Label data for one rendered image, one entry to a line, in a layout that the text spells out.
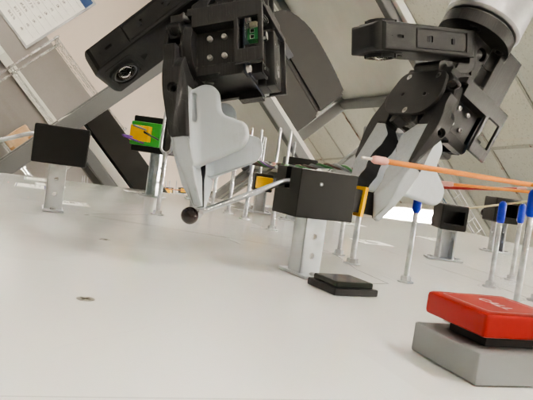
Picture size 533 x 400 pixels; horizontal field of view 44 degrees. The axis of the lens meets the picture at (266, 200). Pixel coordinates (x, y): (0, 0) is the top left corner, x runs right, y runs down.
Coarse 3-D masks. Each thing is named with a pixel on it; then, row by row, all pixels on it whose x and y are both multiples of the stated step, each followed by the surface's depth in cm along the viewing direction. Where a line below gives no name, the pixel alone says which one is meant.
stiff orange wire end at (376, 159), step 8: (376, 160) 44; (384, 160) 44; (392, 160) 44; (416, 168) 45; (424, 168) 46; (432, 168) 46; (440, 168) 46; (464, 176) 48; (472, 176) 48; (480, 176) 48; (488, 176) 49; (512, 184) 50; (520, 184) 50; (528, 184) 51
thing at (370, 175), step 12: (372, 132) 63; (384, 132) 61; (372, 144) 62; (384, 144) 61; (396, 144) 61; (360, 156) 62; (384, 156) 62; (360, 168) 61; (372, 168) 61; (384, 168) 63; (360, 180) 61; (372, 180) 61
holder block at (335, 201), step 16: (288, 176) 56; (304, 176) 53; (320, 176) 54; (336, 176) 55; (352, 176) 56; (288, 192) 55; (304, 192) 54; (320, 192) 54; (336, 192) 55; (352, 192) 56; (272, 208) 57; (288, 208) 55; (304, 208) 54; (320, 208) 55; (336, 208) 55; (352, 208) 56
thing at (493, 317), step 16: (432, 304) 35; (448, 304) 34; (464, 304) 33; (480, 304) 33; (496, 304) 34; (512, 304) 35; (448, 320) 34; (464, 320) 33; (480, 320) 31; (496, 320) 31; (512, 320) 32; (528, 320) 32; (464, 336) 34; (480, 336) 32; (496, 336) 31; (512, 336) 32; (528, 336) 32
